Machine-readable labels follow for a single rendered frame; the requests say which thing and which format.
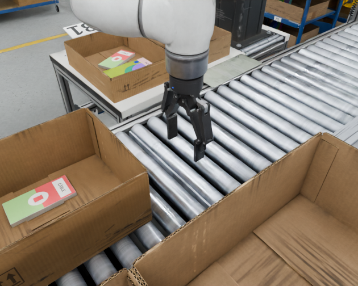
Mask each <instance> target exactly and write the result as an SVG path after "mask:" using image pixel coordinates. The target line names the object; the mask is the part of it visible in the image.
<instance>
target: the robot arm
mask: <svg viewBox="0 0 358 286"><path fill-rule="evenodd" d="M70 6H71V8H72V11H73V13H74V15H75V16H76V17H77V18H78V19H79V20H80V21H82V22H83V23H84V24H86V25H87V26H88V27H89V28H91V29H94V30H96V31H99V32H103V33H107V34H110V35H115V36H121V37H145V38H149V39H154V40H156V41H159V42H161V43H163V44H165V63H166V70H167V72H168V73H169V81H167V82H164V95H163V101H162V104H161V111H162V112H165V116H166V123H167V138H168V139H169V140H170V139H172V138H174V137H176V136H177V135H178V129H177V115H176V111H177V110H178V108H179V107H180V106H181V107H183V108H184V109H185V111H186V114H187V115H188V116H189V117H190V120H191V123H192V126H193V129H194V132H195V135H196V138H197V139H195V140H194V160H193V161H194V162H197V161H199V160H200V159H202V158H204V155H205V150H206V145H207V144H209V143H210V142H212V141H214V138H213V130H212V126H211V118H210V103H209V102H207V103H204V102H202V101H201V97H200V92H201V90H202V88H203V78H204V74H205V73H206V72H207V67H208V57H209V44H210V40H211V37H212V35H213V31H214V24H215V0H70ZM194 108H196V109H195V110H194V111H192V112H191V111H190V110H192V109H194ZM174 114H175V115H174Z"/></svg>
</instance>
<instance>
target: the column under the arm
mask: <svg viewBox="0 0 358 286"><path fill-rule="evenodd" d="M266 2H267V0H215V24H214V25H215V26H217V27H220V28H222V29H224V30H227V31H230V32H231V35H232V36H231V45H230V46H231V47H233V48H235V49H238V50H240V49H243V48H245V47H247V46H249V45H252V44H254V43H256V42H258V41H261V40H263V39H266V38H267V37H270V36H272V35H273V34H274V33H273V32H270V31H267V30H264V29H262V25H263V19H264V13H265V7H266Z"/></svg>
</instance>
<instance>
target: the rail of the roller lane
mask: <svg viewBox="0 0 358 286"><path fill-rule="evenodd" d="M354 24H356V25H357V24H358V22H356V21H355V20H351V21H349V22H348V23H347V22H346V23H344V24H342V25H340V26H337V27H335V28H333V29H331V30H328V31H326V32H324V33H322V34H320V35H317V36H315V37H312V38H310V39H308V40H306V41H305V42H303V43H299V44H297V45H295V46H292V47H290V48H288V49H286V50H284V51H281V52H279V53H276V54H274V55H272V56H270V57H267V58H265V59H263V60H261V61H260V62H262V64H261V65H259V66H257V67H255V68H253V69H251V70H249V71H247V72H245V73H243V74H241V75H239V76H237V77H235V78H233V79H231V80H229V81H227V82H225V83H223V84H221V85H225V86H227V87H228V86H229V84H230V82H231V81H232V80H234V79H235V80H237V81H240V79H241V77H242V76H243V75H245V74H247V75H249V76H251V74H252V72H253V71H254V70H256V69H257V70H259V71H261V69H262V68H263V66H265V65H269V66H271V64H272V63H273V62H274V61H275V60H277V61H281V59H282V58H283V57H284V56H288V57H289V56H290V55H291V54H292V53H293V52H297V53H298V52H299V51H300V50H301V49H302V48H305V49H306V48H307V47H308V46H309V45H310V44H313V45H315V44H316V42H317V41H323V40H324V38H325V37H331V35H332V34H334V33H335V34H338V32H339V31H344V30H345V29H346V28H347V27H349V28H351V27H352V26H353V25H354ZM221 85H219V86H221ZM219 86H217V87H215V88H212V87H211V86H209V85H204V86H203V88H202V90H201V92H200V97H201V98H202V99H204V96H205V94H206V93H207V92H208V91H213V92H215V93H217V89H218V87H219ZM163 114H164V112H162V111H161V105H159V106H157V107H155V108H153V109H151V110H149V111H148V112H144V113H141V114H139V115H137V116H134V117H132V118H130V119H128V120H125V121H123V122H121V123H119V124H117V125H114V126H112V127H109V130H111V131H112V132H113V134H115V135H116V134H117V133H118V132H125V133H126V134H127V135H129V136H130V134H129V131H131V128H132V127H133V126H134V125H136V124H141V125H143V126H144V127H145V128H147V129H148V127H147V122H148V120H149V119H150V118H151V117H154V116H156V117H158V118H159V119H160V120H162V121H163ZM163 122H164V121H163ZM165 124H167V123H165ZM148 130H149V129H148ZM149 131H150V132H151V133H152V134H153V132H152V131H151V130H149Z"/></svg>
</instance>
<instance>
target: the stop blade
mask: <svg viewBox="0 0 358 286"><path fill-rule="evenodd" d="M129 134H130V137H131V138H132V139H133V140H134V141H135V142H136V143H137V144H138V145H139V146H140V147H141V148H142V149H143V150H144V151H145V152H146V153H147V154H148V155H150V156H151V157H152V158H153V159H154V160H155V161H156V162H157V163H158V164H159V165H160V166H161V167H162V168H163V169H164V170H165V171H166V172H167V173H168V174H169V175H171V176H172V177H173V178H174V179H175V180H176V181H177V182H178V183H179V184H180V185H181V186H183V188H184V189H186V190H187V192H188V193H190V194H191V195H192V196H193V197H194V198H195V199H196V200H197V201H198V202H199V203H200V204H201V205H202V206H204V207H205V208H206V209H207V208H208V207H210V206H211V205H210V204H209V203H208V202H207V201H206V200H205V199H204V198H203V197H202V196H201V195H200V194H198V193H197V192H196V191H195V190H194V189H193V188H192V187H190V186H189V185H188V184H187V183H186V182H185V181H184V180H183V179H182V178H181V177H180V176H179V175H178V174H177V173H175V172H174V171H173V170H172V169H171V168H170V167H169V166H168V165H167V164H166V163H165V162H164V161H163V160H162V159H160V158H159V157H158V156H157V155H156V154H155V153H154V152H153V151H152V150H151V149H150V148H149V147H148V146H147V145H145V144H144V143H143V142H142V141H141V140H140V139H139V138H137V137H136V136H135V135H134V134H133V133H132V132H131V131H129Z"/></svg>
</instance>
